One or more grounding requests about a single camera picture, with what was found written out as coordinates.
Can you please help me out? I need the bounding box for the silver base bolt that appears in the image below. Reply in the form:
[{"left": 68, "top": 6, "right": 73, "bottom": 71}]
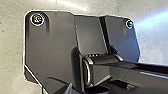
[
  {"left": 124, "top": 19, "right": 135, "bottom": 30},
  {"left": 29, "top": 11, "right": 45, "bottom": 26}
]

